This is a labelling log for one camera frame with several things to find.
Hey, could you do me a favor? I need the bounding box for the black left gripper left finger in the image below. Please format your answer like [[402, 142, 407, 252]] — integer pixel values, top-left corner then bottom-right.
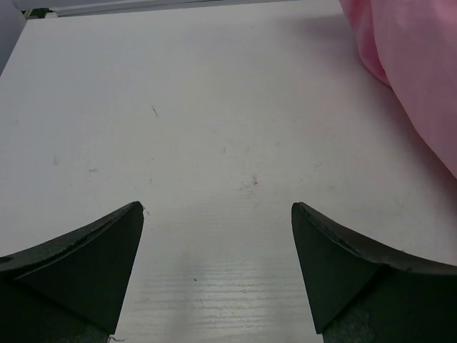
[[1, 202, 144, 342]]

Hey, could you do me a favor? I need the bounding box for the pink pillowcase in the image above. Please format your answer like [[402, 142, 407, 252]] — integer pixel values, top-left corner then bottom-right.
[[340, 0, 456, 174]]

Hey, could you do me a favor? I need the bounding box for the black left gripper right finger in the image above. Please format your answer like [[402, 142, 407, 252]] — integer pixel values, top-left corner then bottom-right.
[[291, 202, 456, 342]]

